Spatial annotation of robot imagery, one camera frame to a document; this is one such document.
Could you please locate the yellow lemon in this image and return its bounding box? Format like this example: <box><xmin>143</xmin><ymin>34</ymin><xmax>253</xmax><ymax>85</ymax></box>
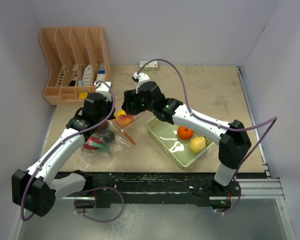
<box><xmin>116</xmin><ymin>109</ymin><xmax>126</xmax><ymax>118</ymax></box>

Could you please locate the peach fruit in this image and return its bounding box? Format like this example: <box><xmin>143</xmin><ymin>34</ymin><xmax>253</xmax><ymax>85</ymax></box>
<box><xmin>116</xmin><ymin>114</ymin><xmax>134</xmax><ymax>128</ymax></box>

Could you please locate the clear zip top bag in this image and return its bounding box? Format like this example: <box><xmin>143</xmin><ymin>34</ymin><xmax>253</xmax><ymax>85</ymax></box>
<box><xmin>80</xmin><ymin>109</ymin><xmax>144</xmax><ymax>164</ymax></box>

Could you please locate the pink dragon fruit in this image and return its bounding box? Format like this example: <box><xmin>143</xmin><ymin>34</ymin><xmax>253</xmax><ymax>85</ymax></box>
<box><xmin>82</xmin><ymin>133</ymin><xmax>112</xmax><ymax>155</ymax></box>

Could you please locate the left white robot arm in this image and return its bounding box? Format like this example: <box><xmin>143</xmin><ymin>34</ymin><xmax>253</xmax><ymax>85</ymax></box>
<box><xmin>11</xmin><ymin>92</ymin><xmax>115</xmax><ymax>217</ymax></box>

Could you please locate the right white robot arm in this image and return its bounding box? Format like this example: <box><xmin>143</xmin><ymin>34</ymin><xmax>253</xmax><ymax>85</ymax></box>
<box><xmin>122</xmin><ymin>81</ymin><xmax>252</xmax><ymax>196</ymax></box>

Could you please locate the yellow block in organizer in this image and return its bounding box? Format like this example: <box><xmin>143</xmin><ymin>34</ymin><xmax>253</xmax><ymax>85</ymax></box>
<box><xmin>79</xmin><ymin>92</ymin><xmax>89</xmax><ymax>100</ymax></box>

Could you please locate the small green white box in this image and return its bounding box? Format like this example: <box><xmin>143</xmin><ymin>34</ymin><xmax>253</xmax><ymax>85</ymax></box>
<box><xmin>139</xmin><ymin>60</ymin><xmax>158</xmax><ymax>71</ymax></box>

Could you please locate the light green plastic basket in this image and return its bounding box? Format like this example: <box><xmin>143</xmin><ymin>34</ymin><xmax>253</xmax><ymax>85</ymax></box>
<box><xmin>146</xmin><ymin>117</ymin><xmax>215</xmax><ymax>169</ymax></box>

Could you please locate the small orange pumpkin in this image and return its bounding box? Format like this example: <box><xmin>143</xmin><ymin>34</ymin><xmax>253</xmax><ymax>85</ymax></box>
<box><xmin>177</xmin><ymin>126</ymin><xmax>194</xmax><ymax>140</ymax></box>

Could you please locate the orange plastic file organizer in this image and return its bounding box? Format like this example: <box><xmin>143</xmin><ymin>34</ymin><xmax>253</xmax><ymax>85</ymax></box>
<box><xmin>39</xmin><ymin>27</ymin><xmax>112</xmax><ymax>106</ymax></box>

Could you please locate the yellow potato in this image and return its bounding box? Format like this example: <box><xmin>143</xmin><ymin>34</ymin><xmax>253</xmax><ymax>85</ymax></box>
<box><xmin>189</xmin><ymin>136</ymin><xmax>206</xmax><ymax>154</ymax></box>

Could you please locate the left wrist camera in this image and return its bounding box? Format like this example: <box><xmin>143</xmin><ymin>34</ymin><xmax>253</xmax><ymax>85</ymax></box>
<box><xmin>94</xmin><ymin>81</ymin><xmax>112</xmax><ymax>98</ymax></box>

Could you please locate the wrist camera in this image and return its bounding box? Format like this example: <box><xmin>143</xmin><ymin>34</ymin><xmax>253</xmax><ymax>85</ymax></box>
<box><xmin>132</xmin><ymin>72</ymin><xmax>150</xmax><ymax>89</ymax></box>
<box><xmin>94</xmin><ymin>81</ymin><xmax>112</xmax><ymax>98</ymax></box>

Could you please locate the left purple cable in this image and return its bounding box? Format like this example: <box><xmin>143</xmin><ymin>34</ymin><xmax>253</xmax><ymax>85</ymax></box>
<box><xmin>19</xmin><ymin>80</ymin><xmax>125</xmax><ymax>224</ymax></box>

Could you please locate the purple cable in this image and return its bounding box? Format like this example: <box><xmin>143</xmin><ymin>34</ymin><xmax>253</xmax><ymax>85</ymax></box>
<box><xmin>137</xmin><ymin>58</ymin><xmax>278</xmax><ymax>181</ymax></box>
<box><xmin>19</xmin><ymin>80</ymin><xmax>125</xmax><ymax>224</ymax></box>

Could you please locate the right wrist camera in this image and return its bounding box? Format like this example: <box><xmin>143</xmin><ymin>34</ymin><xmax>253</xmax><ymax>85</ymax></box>
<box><xmin>132</xmin><ymin>72</ymin><xmax>150</xmax><ymax>89</ymax></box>

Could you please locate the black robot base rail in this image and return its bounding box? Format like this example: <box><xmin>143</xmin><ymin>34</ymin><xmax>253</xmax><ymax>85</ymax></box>
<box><xmin>69</xmin><ymin>172</ymin><xmax>241</xmax><ymax>208</ymax></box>

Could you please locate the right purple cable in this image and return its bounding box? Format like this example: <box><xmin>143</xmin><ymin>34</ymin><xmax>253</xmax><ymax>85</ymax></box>
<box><xmin>137</xmin><ymin>58</ymin><xmax>278</xmax><ymax>181</ymax></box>

